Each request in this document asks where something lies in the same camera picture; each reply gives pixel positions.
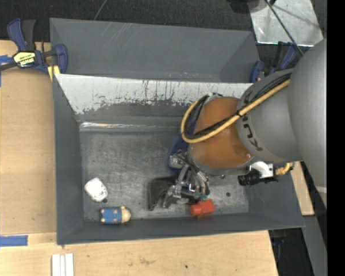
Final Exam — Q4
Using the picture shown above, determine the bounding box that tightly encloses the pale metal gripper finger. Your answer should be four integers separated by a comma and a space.
166, 185, 181, 200
162, 195, 179, 210

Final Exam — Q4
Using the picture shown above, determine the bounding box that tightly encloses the black curved plastic thing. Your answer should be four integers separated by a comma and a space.
148, 176, 178, 212

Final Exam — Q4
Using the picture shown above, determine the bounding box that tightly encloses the red plastic block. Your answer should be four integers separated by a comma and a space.
189, 199, 216, 218

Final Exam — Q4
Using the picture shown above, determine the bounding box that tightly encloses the blue rounded thing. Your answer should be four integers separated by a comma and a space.
165, 133, 190, 178

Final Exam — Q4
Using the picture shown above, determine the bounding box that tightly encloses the grey metal bin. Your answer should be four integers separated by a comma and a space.
49, 17, 306, 246

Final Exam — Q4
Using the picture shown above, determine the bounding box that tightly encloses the blue and beige toy figure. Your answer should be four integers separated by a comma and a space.
99, 205, 132, 225

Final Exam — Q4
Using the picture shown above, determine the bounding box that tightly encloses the white crumpled cup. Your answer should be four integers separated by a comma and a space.
83, 177, 109, 203

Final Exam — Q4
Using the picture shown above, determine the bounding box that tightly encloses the pale wood board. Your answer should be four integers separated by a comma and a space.
0, 70, 58, 236

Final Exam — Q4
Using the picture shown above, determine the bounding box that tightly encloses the black cylinder on white bracket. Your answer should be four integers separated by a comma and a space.
237, 160, 278, 187

